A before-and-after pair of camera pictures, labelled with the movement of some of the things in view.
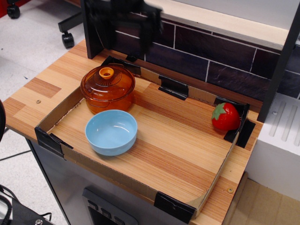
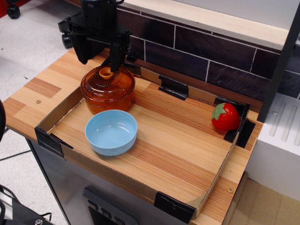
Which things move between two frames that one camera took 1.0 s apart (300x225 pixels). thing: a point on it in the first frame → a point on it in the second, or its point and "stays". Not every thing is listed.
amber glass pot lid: [108, 82] stays
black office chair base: [68, 39] stays
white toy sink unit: [276, 161] stays
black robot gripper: [102, 13] → [97, 19]
